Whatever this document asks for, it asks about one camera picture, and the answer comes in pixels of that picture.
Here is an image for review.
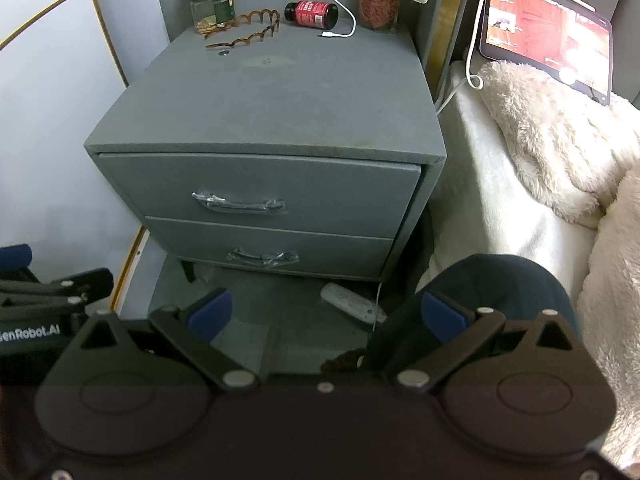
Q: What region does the grey fabric nightstand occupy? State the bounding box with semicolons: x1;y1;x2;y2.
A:
83;25;448;284

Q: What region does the white bed sheet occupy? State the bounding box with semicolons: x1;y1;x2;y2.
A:
417;60;599;312

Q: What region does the glass jar with green label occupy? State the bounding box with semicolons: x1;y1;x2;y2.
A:
189;0;236;36

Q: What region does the tablet with lit screen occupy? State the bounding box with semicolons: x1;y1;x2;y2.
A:
478;0;614;107

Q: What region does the slim white remote control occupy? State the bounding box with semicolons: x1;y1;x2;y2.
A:
319;282;389;325

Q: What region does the brown wavy headband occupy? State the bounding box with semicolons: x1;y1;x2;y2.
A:
202;11;282;51

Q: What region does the white tablet cable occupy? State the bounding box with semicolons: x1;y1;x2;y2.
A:
433;0;494;114

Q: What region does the dark bottle with red label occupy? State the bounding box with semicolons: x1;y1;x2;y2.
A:
283;0;340;31

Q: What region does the cream fluffy blanket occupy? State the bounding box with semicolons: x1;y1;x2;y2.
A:
472;59;640;469

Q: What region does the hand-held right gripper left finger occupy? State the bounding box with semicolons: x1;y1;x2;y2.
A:
64;287;261;392

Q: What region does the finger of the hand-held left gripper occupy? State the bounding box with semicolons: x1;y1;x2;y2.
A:
0;268;115;311
0;243;35;274

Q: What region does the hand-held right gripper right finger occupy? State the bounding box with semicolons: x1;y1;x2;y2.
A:
389;291;587;393

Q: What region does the grey headboard with gold trim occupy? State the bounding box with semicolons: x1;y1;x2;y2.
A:
425;0;640;106

